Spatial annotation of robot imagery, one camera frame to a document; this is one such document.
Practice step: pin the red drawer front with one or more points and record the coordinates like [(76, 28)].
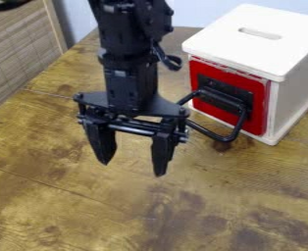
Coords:
[(251, 82)]

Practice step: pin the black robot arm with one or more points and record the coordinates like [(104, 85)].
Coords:
[(132, 28)]

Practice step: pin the white wooden box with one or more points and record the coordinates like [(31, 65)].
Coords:
[(262, 41)]

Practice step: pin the black metal drawer handle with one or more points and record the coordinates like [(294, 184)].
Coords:
[(231, 102)]

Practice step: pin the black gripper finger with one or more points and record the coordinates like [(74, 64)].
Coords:
[(102, 139), (163, 149)]

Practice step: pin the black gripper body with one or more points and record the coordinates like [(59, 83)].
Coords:
[(130, 105)]

